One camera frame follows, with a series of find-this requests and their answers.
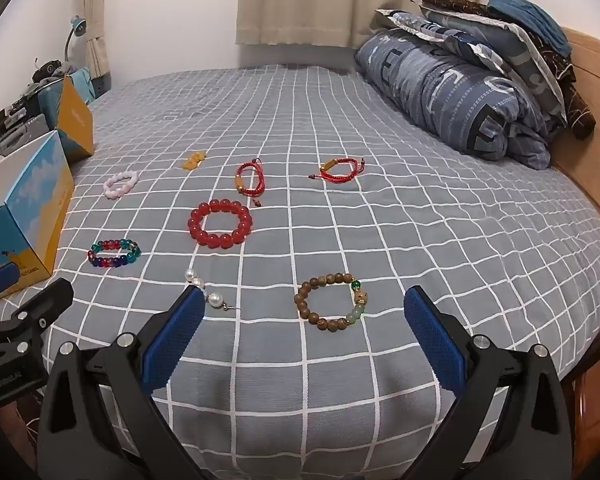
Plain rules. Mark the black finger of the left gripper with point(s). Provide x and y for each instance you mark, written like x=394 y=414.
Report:
x=42 y=310

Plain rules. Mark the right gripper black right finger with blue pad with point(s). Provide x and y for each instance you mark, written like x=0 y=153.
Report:
x=532 y=438

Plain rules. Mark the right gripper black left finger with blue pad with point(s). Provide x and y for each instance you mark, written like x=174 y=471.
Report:
x=99 y=420

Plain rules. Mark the wooden bead bracelet green beads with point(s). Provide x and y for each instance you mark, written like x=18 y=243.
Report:
x=332 y=302

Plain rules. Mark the red cord bracelet gold tube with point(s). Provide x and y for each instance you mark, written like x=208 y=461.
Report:
x=249 y=180

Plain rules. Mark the blue yellow jewelry box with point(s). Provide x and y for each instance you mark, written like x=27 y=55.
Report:
x=36 y=186

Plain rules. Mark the yellow box lid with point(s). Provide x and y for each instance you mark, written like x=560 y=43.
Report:
x=74 y=124

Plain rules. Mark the teal storage box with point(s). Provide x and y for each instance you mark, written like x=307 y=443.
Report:
x=52 y=85

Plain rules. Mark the black device on desk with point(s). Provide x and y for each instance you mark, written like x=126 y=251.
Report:
x=46 y=70

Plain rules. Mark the teal desk lamp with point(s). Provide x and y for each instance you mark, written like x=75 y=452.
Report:
x=75 y=45

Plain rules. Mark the grey grid bed sheet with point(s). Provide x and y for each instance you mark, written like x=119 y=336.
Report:
x=350 y=186

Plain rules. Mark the side beige curtain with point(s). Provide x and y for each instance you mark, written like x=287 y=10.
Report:
x=96 y=56

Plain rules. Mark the blue folded quilt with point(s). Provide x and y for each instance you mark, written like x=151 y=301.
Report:
x=467 y=107

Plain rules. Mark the brown patterned blanket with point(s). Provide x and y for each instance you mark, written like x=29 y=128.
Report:
x=580 y=119

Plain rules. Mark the dark blue cloth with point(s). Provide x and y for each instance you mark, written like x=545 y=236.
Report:
x=534 y=18

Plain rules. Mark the blue patterned pillow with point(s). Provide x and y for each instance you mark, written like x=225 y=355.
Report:
x=504 y=48

